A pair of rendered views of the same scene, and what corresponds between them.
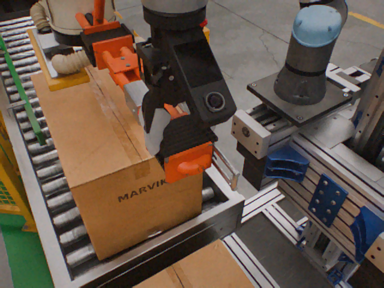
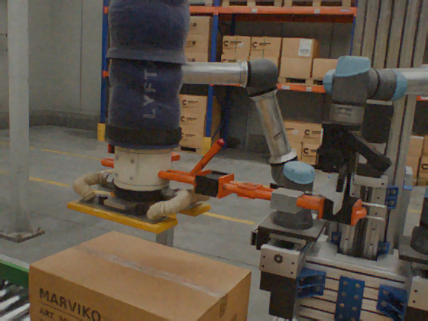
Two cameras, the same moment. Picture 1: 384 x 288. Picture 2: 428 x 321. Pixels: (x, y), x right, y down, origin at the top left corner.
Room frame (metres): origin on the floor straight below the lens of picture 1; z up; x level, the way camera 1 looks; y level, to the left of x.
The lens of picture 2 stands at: (-0.28, 0.83, 1.56)
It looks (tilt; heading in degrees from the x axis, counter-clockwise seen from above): 11 degrees down; 326
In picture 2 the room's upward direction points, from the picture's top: 4 degrees clockwise
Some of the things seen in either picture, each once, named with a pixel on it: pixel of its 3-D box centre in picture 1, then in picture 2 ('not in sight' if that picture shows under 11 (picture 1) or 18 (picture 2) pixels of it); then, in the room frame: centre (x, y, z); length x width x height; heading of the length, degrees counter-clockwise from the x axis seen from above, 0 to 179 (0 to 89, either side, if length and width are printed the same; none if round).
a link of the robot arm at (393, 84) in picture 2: not in sight; (376, 85); (0.38, -0.08, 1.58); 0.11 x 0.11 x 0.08; 82
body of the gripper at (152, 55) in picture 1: (173, 51); (338, 148); (0.38, 0.02, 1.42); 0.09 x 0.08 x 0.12; 27
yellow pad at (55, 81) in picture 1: (53, 48); (121, 209); (0.85, 0.38, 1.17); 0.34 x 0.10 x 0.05; 28
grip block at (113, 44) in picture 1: (108, 44); (214, 183); (0.67, 0.18, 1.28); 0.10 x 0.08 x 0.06; 118
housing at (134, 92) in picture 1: (147, 100); (286, 200); (0.48, 0.08, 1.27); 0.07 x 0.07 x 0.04; 28
